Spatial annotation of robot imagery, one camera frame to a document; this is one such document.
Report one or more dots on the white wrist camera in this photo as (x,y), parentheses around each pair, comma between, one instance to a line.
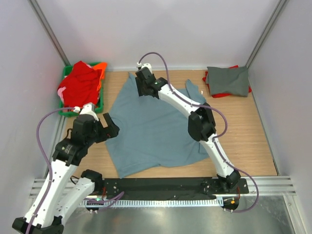
(87,109)
(145,65)

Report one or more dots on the pink t shirt in bin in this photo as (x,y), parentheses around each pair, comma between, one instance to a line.
(60,93)

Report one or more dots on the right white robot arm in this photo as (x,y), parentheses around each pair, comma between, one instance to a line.
(201,123)

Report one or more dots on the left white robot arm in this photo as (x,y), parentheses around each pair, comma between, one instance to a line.
(51,209)

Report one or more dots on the red t shirt in bin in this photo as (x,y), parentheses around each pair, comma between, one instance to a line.
(78,85)

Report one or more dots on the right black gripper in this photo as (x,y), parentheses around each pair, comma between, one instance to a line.
(141,91)

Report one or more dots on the folded grey t shirt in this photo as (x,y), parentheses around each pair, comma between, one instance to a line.
(229,80)

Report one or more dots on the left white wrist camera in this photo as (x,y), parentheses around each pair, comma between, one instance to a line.
(87,109)

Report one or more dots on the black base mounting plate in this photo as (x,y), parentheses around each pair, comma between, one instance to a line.
(163,189)

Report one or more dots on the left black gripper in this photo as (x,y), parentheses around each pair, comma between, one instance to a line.
(111,130)

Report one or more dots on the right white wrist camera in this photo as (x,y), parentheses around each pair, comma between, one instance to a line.
(145,65)

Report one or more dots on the blue-grey t shirt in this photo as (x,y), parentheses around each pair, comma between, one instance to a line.
(152,133)

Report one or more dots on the white slotted cable duct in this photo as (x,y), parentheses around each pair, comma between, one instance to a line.
(154,204)

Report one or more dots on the green plastic bin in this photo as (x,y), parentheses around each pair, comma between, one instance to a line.
(64,107)

